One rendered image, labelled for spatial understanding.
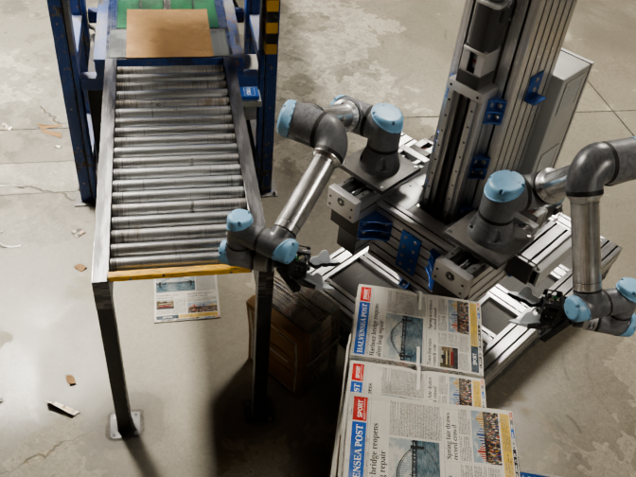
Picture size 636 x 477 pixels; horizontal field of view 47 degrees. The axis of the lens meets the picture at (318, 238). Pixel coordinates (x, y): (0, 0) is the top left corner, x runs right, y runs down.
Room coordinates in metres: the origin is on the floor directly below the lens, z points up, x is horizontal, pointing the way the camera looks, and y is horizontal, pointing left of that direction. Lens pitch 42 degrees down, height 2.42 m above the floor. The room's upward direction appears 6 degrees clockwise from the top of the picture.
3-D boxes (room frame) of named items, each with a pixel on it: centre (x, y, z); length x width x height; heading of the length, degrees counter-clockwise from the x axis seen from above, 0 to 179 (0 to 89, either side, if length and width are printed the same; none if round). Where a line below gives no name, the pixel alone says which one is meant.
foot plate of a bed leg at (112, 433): (1.52, 0.64, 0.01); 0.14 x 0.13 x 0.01; 104
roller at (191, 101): (2.52, 0.64, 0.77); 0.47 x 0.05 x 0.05; 104
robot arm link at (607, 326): (1.49, -0.88, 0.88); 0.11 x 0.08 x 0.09; 85
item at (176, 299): (2.24, 0.56, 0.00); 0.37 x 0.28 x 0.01; 14
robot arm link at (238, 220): (1.59, 0.22, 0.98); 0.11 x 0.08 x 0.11; 65
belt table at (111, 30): (3.19, 0.81, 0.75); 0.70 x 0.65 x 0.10; 14
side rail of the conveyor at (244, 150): (2.26, 0.31, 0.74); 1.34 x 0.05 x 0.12; 14
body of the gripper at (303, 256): (1.58, 0.08, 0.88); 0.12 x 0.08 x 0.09; 84
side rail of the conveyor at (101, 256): (2.14, 0.80, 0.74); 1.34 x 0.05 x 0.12; 14
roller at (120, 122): (2.39, 0.61, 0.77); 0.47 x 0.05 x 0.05; 104
